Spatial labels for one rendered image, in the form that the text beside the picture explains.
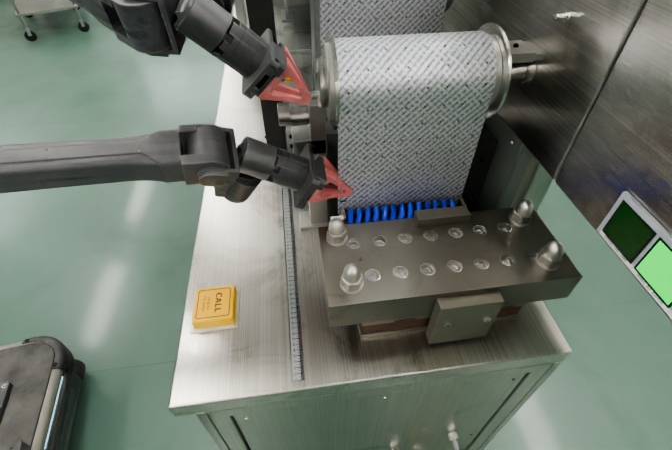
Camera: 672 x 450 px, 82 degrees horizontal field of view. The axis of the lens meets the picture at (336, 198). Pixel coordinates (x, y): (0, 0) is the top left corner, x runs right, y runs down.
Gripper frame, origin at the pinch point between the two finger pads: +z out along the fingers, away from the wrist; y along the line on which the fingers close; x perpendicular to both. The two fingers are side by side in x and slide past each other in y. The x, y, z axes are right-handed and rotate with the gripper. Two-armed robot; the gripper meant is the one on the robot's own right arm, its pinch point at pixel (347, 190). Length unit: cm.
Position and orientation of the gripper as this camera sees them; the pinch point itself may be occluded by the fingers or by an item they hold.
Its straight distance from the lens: 68.8
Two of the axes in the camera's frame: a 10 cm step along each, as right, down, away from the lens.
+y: 1.3, 6.8, -7.2
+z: 8.6, 2.8, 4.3
